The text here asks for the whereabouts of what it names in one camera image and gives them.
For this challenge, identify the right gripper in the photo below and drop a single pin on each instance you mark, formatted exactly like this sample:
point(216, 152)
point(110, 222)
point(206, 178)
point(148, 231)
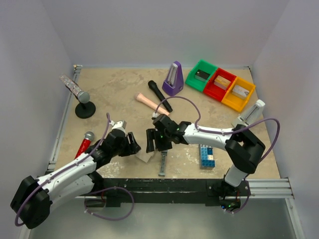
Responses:
point(159, 139)

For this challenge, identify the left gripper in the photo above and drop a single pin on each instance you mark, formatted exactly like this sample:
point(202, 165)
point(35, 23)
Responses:
point(127, 145)

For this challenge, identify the beige card holder wallet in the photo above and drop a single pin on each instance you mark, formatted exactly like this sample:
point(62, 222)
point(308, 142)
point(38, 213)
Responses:
point(145, 157)

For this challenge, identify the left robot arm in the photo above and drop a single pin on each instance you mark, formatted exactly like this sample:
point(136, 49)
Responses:
point(35, 198)

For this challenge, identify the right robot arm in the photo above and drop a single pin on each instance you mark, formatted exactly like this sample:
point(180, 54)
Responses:
point(244, 148)

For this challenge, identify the black card in green bin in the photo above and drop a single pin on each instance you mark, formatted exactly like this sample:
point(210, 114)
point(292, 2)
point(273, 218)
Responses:
point(201, 75)

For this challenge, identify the tan card in red bin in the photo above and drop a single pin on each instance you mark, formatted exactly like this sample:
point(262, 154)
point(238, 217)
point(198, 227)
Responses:
point(222, 82)

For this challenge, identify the white card in yellow bin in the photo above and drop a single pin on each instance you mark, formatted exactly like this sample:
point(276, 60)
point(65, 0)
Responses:
point(240, 92)

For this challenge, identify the grey truss beam piece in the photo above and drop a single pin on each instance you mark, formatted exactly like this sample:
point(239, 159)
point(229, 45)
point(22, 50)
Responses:
point(162, 163)

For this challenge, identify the pink microphone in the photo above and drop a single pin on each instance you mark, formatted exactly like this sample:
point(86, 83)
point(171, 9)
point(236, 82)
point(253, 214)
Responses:
point(141, 98)

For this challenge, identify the red glitter microphone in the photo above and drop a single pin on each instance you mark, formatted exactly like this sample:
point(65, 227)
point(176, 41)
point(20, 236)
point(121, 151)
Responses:
point(88, 138)

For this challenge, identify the black microphone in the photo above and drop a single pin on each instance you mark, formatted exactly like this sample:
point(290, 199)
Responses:
point(153, 86)

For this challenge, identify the purple metronome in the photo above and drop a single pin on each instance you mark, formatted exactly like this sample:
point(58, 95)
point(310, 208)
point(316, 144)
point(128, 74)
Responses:
point(174, 82)

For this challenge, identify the blue toy brick block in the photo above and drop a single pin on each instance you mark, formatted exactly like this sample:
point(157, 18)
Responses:
point(206, 158)

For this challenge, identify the black round microphone stand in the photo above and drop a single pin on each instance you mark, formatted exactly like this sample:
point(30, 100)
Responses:
point(84, 111)

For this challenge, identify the glitter microphone on stand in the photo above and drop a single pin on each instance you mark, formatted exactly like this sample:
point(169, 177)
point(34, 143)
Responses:
point(73, 87)

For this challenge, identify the red storage bin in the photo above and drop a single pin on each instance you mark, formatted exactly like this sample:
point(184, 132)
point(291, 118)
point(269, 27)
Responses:
point(214, 91)

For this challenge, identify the green storage bin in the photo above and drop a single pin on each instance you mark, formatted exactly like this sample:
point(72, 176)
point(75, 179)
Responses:
point(204, 66)

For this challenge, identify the yellow storage bin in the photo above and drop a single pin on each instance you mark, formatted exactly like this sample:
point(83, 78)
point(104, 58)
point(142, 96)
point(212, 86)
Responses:
point(235, 102)

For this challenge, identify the white metronome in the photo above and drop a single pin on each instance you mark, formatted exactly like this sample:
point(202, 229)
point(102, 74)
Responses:
point(250, 115)

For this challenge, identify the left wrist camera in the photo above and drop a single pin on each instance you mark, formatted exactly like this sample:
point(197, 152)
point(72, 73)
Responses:
point(120, 125)

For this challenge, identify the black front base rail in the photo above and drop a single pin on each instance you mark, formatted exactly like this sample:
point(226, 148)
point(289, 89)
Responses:
point(210, 192)

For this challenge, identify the aluminium frame rail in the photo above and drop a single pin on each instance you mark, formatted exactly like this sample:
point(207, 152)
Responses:
point(54, 155)

